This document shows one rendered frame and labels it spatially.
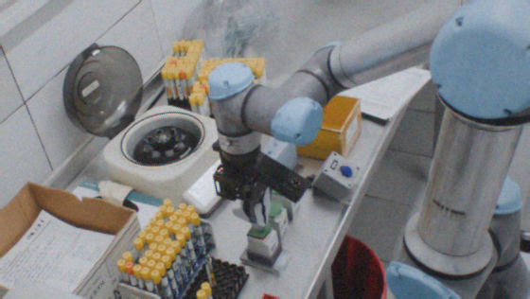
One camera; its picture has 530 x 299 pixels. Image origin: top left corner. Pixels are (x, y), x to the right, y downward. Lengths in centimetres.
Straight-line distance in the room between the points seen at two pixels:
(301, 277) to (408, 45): 55
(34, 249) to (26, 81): 36
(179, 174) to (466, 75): 80
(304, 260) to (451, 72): 69
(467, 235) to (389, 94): 84
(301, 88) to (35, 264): 67
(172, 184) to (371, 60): 58
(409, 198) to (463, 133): 192
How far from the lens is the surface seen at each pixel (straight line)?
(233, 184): 121
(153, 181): 144
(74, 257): 141
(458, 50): 75
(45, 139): 160
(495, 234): 112
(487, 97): 77
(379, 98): 174
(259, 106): 105
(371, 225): 265
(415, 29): 98
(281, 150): 147
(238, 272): 133
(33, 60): 154
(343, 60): 107
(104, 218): 140
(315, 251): 139
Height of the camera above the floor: 191
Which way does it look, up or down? 37 degrees down
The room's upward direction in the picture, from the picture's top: 12 degrees counter-clockwise
